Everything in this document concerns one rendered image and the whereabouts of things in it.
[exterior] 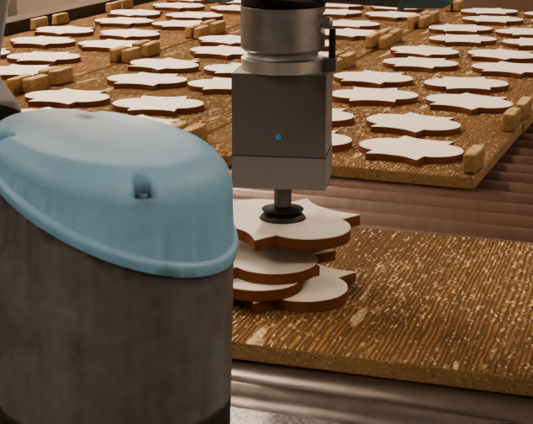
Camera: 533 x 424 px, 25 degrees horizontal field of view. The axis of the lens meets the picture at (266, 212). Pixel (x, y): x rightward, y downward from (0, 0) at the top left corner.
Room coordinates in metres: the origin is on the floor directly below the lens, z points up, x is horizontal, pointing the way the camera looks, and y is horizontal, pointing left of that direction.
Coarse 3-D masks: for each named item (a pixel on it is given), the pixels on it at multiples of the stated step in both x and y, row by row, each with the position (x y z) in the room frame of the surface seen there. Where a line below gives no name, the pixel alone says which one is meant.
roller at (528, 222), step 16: (240, 192) 1.47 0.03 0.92; (256, 192) 1.47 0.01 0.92; (272, 192) 1.46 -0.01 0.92; (336, 208) 1.42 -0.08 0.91; (352, 208) 1.41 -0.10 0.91; (368, 208) 1.41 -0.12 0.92; (384, 208) 1.40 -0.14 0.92; (400, 208) 1.40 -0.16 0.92; (416, 208) 1.40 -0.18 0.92; (432, 208) 1.39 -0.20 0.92; (496, 224) 1.35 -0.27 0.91; (512, 224) 1.35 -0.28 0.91; (528, 224) 1.34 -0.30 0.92
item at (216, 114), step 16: (32, 80) 2.03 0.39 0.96; (48, 80) 2.08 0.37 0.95; (32, 96) 1.97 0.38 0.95; (48, 96) 1.97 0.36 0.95; (64, 96) 1.97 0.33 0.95; (80, 96) 1.97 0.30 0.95; (96, 96) 1.97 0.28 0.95; (112, 96) 2.02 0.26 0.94; (128, 96) 2.02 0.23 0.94; (144, 96) 1.97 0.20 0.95; (96, 112) 1.89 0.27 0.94; (128, 112) 1.85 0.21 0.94; (144, 112) 1.86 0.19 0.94; (160, 112) 1.86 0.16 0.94; (176, 112) 1.86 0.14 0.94; (192, 112) 1.88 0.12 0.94; (208, 112) 1.89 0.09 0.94; (224, 112) 1.89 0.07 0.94; (208, 128) 1.77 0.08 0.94
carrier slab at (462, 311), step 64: (384, 256) 1.16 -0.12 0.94; (448, 256) 1.16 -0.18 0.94; (512, 256) 1.16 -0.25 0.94; (256, 320) 0.98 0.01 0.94; (320, 320) 0.98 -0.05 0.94; (384, 320) 0.98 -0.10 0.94; (448, 320) 0.98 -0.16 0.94; (512, 320) 0.98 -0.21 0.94; (448, 384) 0.88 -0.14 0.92; (512, 384) 0.87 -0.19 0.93
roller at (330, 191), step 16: (304, 192) 1.49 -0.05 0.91; (320, 192) 1.48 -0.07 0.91; (336, 192) 1.48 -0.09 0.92; (352, 192) 1.47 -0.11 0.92; (368, 192) 1.47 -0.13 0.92; (384, 192) 1.47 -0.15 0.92; (448, 208) 1.42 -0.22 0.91; (464, 208) 1.42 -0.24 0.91; (480, 208) 1.41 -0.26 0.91; (496, 208) 1.41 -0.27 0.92; (512, 208) 1.40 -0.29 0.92; (528, 208) 1.40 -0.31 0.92
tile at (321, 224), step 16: (240, 208) 1.12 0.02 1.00; (256, 208) 1.12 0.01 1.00; (304, 208) 1.12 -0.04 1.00; (320, 208) 1.12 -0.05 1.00; (240, 224) 1.06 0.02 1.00; (256, 224) 1.06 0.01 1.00; (272, 224) 1.06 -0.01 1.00; (288, 224) 1.06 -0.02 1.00; (304, 224) 1.06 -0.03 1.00; (320, 224) 1.06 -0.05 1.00; (336, 224) 1.06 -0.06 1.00; (352, 224) 1.09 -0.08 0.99; (240, 240) 1.05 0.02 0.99; (256, 240) 1.02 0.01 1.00; (272, 240) 1.03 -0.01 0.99; (288, 240) 1.02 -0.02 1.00; (304, 240) 1.02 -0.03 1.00; (320, 240) 1.02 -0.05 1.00; (336, 240) 1.03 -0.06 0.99
